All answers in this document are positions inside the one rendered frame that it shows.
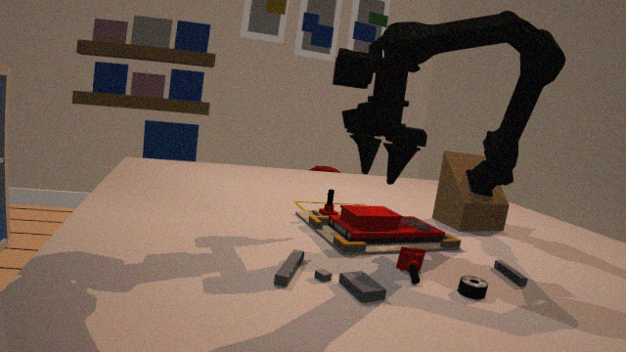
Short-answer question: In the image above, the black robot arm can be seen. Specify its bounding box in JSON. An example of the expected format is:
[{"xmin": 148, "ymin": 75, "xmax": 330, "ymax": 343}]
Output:
[{"xmin": 334, "ymin": 11, "xmax": 565, "ymax": 198}]

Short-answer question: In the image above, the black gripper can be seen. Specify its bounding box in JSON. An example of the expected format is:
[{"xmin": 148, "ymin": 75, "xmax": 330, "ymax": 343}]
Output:
[{"xmin": 347, "ymin": 90, "xmax": 427, "ymax": 185}]

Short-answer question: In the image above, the black toy tyre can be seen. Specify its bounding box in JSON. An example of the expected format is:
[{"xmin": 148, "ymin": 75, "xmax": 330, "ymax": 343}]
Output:
[{"xmin": 457, "ymin": 276, "xmax": 488, "ymax": 300}]

